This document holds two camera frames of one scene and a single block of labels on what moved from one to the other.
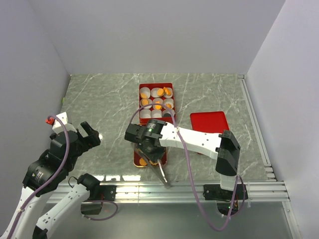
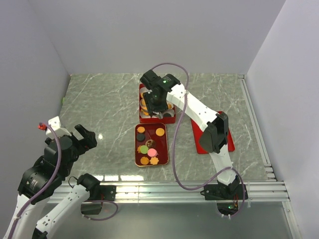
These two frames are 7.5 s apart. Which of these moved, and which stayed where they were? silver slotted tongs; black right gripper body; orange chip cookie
Moved: black right gripper body; silver slotted tongs
Stayed: orange chip cookie
